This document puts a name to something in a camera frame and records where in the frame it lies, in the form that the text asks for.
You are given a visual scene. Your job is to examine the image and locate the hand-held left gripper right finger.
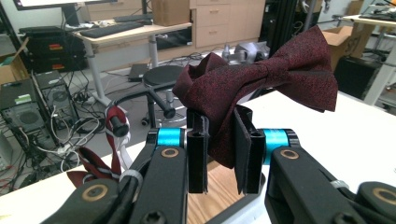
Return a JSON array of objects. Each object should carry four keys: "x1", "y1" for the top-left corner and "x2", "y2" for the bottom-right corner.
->
[{"x1": 233, "y1": 105, "x2": 266, "y2": 195}]

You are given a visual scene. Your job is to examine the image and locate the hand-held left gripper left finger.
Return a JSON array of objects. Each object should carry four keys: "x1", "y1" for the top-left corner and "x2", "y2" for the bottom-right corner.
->
[{"x1": 186, "y1": 107, "x2": 210, "y2": 194}]

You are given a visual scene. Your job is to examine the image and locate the black stand with wooden base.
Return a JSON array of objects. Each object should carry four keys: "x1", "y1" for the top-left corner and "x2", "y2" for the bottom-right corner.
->
[{"x1": 112, "y1": 79, "x2": 267, "y2": 224}]

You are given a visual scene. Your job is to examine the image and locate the dark red bow tie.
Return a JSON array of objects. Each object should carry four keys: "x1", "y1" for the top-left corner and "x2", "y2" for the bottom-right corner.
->
[{"x1": 172, "y1": 25, "x2": 339, "y2": 170}]

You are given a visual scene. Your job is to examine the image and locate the red striped necktie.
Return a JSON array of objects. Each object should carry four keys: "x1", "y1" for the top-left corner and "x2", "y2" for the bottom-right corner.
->
[{"x1": 66, "y1": 105, "x2": 133, "y2": 189}]

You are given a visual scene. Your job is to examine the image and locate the round black stool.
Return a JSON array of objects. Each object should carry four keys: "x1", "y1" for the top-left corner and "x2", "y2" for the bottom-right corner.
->
[{"x1": 141, "y1": 64, "x2": 189, "y2": 127}]

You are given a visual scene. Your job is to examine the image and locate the grey robot part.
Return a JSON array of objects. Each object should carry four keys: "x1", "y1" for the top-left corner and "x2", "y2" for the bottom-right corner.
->
[{"x1": 221, "y1": 41, "x2": 271, "y2": 65}]

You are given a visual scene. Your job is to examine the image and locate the black case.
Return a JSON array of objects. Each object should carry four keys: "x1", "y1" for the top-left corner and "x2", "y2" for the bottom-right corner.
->
[{"x1": 333, "y1": 55, "x2": 383, "y2": 101}]

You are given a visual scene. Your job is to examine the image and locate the wooden drawer cabinet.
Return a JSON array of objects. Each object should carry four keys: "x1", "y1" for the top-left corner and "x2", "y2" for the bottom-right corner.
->
[{"x1": 190, "y1": 0, "x2": 266, "y2": 49}]

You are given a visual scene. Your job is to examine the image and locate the light wooden desk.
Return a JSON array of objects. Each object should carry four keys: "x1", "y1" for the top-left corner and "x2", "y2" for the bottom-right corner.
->
[{"x1": 74, "y1": 21, "x2": 193, "y2": 107}]

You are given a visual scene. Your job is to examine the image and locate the closed cardboard box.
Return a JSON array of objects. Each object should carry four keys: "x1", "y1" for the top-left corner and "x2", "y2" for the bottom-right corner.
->
[{"x1": 151, "y1": 0, "x2": 191, "y2": 28}]

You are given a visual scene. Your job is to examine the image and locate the large cardboard box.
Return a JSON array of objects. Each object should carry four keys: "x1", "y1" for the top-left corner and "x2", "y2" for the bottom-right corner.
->
[{"x1": 321, "y1": 24, "x2": 375, "y2": 71}]

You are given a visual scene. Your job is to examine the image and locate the short black keyboard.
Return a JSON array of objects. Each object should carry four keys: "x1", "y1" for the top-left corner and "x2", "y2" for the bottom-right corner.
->
[{"x1": 113, "y1": 13, "x2": 154, "y2": 24}]

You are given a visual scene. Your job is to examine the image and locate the long black keyboard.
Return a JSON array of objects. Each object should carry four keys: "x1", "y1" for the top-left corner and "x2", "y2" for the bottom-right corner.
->
[{"x1": 79, "y1": 21, "x2": 145, "y2": 39}]

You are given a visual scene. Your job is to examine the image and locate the black computer tower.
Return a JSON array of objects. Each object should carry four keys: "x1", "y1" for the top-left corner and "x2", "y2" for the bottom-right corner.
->
[{"x1": 32, "y1": 70, "x2": 79, "y2": 126}]

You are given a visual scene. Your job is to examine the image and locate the black equipment with red labels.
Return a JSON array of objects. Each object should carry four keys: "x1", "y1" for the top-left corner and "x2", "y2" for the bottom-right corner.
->
[{"x1": 18, "y1": 25, "x2": 89, "y2": 75}]

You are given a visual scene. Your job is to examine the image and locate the computer tower with green label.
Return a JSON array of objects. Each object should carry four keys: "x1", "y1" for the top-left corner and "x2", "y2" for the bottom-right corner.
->
[{"x1": 0, "y1": 78, "x2": 53, "y2": 147}]

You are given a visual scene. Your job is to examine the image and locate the black monitor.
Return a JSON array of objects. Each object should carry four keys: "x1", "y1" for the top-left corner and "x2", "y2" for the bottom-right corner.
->
[{"x1": 12, "y1": 0, "x2": 118, "y2": 28}]

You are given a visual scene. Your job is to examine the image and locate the open cardboard box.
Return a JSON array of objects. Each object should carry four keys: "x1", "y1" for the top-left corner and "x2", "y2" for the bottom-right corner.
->
[{"x1": 0, "y1": 36, "x2": 31, "y2": 86}]

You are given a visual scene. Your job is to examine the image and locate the tangle of floor cables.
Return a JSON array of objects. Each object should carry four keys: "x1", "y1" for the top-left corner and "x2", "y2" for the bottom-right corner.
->
[{"x1": 0, "y1": 90, "x2": 108, "y2": 194}]

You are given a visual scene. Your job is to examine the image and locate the black aluminium frame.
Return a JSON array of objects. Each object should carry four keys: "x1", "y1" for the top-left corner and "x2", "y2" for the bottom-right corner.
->
[{"x1": 268, "y1": 0, "x2": 313, "y2": 56}]

